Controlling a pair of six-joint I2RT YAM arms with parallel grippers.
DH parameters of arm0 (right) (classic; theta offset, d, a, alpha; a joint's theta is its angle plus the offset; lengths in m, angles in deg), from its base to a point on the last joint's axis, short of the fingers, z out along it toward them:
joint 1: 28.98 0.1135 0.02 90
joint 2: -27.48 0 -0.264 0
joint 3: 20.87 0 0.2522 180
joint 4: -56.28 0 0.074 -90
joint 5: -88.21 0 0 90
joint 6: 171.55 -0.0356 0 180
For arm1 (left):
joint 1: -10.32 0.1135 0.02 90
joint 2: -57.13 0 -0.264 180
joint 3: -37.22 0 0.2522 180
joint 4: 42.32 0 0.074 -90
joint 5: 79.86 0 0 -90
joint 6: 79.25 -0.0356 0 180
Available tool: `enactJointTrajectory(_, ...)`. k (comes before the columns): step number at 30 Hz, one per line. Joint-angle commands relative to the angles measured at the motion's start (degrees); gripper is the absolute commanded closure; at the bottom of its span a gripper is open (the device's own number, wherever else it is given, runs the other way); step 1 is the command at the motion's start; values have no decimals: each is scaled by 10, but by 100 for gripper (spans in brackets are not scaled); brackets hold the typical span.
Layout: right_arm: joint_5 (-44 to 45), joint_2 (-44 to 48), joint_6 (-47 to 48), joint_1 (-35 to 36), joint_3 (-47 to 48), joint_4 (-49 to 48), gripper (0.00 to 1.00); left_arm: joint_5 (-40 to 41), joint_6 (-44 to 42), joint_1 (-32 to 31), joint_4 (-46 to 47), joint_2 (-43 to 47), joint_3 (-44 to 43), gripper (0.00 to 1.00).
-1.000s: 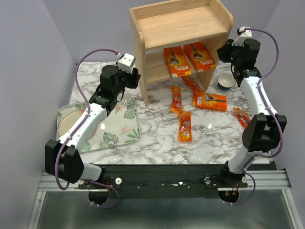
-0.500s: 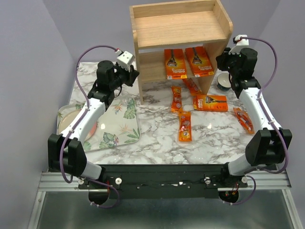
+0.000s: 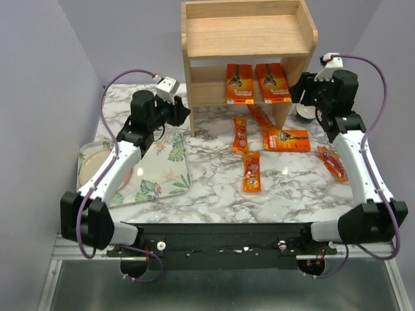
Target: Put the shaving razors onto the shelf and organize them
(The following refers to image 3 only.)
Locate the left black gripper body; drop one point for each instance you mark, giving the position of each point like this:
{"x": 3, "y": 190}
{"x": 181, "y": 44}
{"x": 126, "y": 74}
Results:
{"x": 165, "y": 111}

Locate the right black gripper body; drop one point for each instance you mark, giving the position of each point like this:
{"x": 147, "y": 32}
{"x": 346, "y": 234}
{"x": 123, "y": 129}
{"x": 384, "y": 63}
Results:
{"x": 314, "y": 93}

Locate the orange razor box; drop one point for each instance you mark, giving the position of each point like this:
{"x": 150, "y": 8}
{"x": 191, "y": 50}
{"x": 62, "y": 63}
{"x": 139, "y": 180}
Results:
{"x": 286, "y": 140}
{"x": 239, "y": 84}
{"x": 273, "y": 84}

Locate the orange razor pouch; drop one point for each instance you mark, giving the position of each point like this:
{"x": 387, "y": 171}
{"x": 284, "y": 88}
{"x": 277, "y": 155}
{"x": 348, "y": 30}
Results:
{"x": 252, "y": 177}
{"x": 333, "y": 163}
{"x": 240, "y": 143}
{"x": 261, "y": 117}

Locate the wooden two-tier shelf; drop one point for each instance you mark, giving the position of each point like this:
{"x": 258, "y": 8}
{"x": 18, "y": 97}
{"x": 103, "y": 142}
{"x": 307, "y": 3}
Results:
{"x": 242, "y": 29}

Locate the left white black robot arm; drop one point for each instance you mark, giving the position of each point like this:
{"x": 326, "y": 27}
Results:
{"x": 84, "y": 214}

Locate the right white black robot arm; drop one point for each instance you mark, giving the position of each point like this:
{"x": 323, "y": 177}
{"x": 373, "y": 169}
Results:
{"x": 376, "y": 215}

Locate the dark green ceramic bowl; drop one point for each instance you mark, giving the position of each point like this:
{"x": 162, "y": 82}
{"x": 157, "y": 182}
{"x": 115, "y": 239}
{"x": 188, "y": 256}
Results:
{"x": 305, "y": 114}

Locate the clear drinking glass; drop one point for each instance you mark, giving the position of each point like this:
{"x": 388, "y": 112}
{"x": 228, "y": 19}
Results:
{"x": 169, "y": 137}

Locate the leaf-patterned serving tray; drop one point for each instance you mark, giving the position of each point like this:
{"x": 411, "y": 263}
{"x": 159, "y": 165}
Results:
{"x": 163, "y": 172}

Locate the orange razor pouch upright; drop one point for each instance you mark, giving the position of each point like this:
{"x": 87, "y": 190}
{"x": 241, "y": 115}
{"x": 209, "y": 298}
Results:
{"x": 240, "y": 143}

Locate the cream and pink plate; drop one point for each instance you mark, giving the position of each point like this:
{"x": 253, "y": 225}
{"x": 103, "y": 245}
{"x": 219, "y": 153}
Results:
{"x": 91, "y": 165}

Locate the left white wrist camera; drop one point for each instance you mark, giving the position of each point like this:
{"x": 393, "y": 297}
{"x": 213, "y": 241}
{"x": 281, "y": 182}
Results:
{"x": 166, "y": 89}

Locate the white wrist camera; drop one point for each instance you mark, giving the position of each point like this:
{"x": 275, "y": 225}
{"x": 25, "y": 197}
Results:
{"x": 331, "y": 62}
{"x": 166, "y": 89}

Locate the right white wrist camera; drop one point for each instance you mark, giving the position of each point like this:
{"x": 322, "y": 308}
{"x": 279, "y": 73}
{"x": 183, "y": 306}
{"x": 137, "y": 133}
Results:
{"x": 331, "y": 62}

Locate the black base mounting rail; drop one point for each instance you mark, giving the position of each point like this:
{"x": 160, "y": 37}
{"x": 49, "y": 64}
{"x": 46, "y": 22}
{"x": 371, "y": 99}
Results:
{"x": 227, "y": 246}

